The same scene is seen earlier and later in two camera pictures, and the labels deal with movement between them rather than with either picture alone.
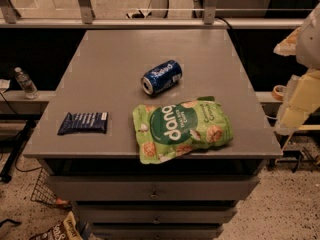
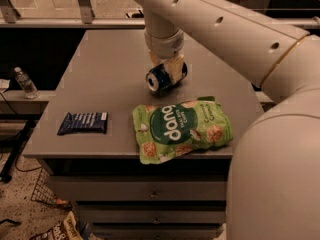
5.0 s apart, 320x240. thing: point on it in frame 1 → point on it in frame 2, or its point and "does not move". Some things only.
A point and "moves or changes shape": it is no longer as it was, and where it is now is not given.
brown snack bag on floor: [64, 229] does not move
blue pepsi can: [162, 76] moves or changes shape
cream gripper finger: [287, 47] → [164, 48]
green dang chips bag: [166, 130] does not move
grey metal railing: [85, 19] does not move
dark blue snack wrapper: [96, 122] does not move
